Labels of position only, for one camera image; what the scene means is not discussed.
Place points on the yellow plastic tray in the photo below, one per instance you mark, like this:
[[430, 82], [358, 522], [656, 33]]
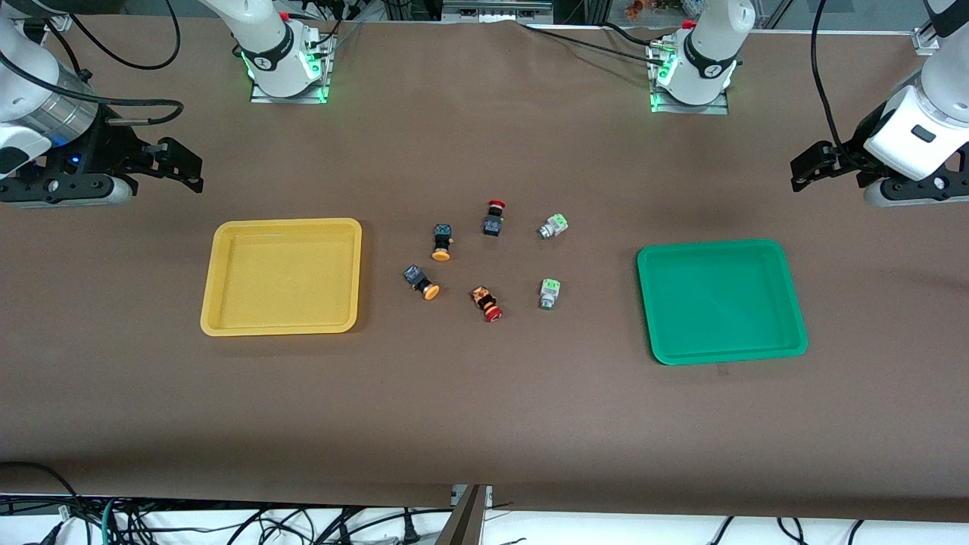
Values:
[[280, 280]]

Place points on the aluminium frame post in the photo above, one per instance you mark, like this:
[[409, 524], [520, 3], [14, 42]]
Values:
[[927, 42], [59, 21]]

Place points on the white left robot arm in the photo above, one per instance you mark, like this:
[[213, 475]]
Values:
[[711, 45]]

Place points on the brown table leg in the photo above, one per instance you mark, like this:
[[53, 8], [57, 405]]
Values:
[[465, 526]]

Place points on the green push button switch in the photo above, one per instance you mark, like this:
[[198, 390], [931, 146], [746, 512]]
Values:
[[553, 226], [549, 294]]

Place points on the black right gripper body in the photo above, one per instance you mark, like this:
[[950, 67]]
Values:
[[106, 151]]

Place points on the brown table cover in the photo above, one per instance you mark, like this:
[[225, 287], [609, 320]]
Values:
[[484, 409]]

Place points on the green plastic tray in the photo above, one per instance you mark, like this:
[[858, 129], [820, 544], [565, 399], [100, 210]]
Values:
[[719, 303]]

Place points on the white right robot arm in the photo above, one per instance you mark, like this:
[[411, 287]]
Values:
[[265, 38]]

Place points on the red mushroom push button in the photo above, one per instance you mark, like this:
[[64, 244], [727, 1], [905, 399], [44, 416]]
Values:
[[493, 219], [486, 303]]

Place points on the grey metal rail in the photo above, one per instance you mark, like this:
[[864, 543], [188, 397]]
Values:
[[496, 9]]

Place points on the yellow mushroom push button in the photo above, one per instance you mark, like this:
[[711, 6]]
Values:
[[441, 244], [421, 281]]

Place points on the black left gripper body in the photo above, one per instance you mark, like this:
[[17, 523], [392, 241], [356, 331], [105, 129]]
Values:
[[856, 149]]

